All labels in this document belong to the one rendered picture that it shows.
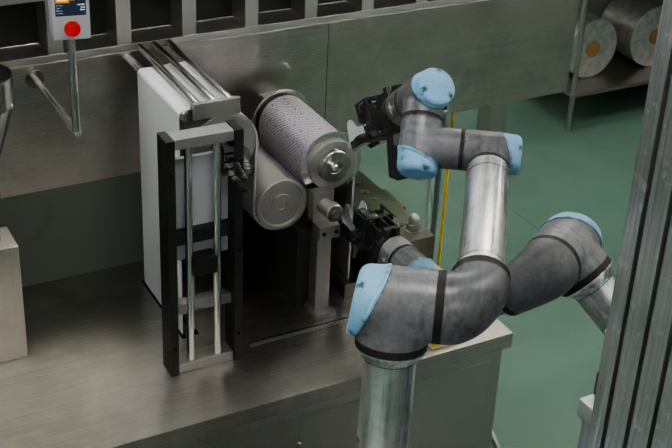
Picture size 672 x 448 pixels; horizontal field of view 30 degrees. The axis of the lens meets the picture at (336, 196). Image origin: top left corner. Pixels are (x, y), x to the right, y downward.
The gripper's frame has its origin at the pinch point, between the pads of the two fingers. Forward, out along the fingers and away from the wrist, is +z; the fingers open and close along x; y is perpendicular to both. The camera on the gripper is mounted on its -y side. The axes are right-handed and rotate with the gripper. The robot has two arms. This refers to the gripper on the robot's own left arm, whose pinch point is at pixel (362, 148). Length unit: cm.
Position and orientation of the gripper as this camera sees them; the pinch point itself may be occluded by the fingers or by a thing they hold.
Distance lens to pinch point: 255.4
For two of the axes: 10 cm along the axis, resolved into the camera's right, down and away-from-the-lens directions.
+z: -3.9, 2.3, 8.9
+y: -2.7, -9.5, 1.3
